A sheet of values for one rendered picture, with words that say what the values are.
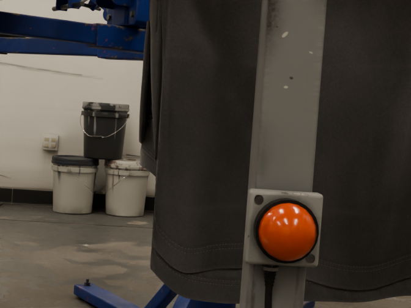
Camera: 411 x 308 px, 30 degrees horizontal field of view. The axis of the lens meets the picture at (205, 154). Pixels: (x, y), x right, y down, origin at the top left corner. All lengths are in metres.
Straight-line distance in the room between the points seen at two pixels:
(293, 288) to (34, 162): 5.01
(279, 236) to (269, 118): 0.08
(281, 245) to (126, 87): 4.97
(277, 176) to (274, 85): 0.06
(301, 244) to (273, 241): 0.02
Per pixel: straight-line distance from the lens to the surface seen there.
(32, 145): 5.50
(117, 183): 5.11
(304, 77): 0.52
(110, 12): 2.05
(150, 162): 0.88
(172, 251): 0.81
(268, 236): 0.49
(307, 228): 0.49
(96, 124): 5.08
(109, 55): 2.33
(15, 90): 5.52
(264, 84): 0.52
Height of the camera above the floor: 0.72
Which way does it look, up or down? 3 degrees down
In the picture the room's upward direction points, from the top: 4 degrees clockwise
